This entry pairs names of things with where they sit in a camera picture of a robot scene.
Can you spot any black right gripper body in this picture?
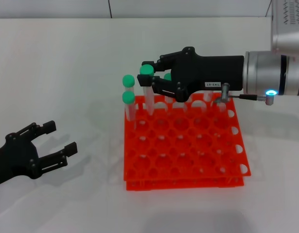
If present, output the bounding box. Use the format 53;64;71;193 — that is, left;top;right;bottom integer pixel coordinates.
170;47;245;103

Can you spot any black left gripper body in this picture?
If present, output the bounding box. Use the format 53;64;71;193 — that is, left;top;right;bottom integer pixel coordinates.
0;132;42;188

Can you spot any orange plastic test tube rack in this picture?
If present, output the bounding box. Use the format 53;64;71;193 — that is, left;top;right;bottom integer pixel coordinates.
122;93;251;192

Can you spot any thin cable with metal plugs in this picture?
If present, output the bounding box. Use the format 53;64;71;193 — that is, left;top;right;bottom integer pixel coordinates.
213;83;277;105

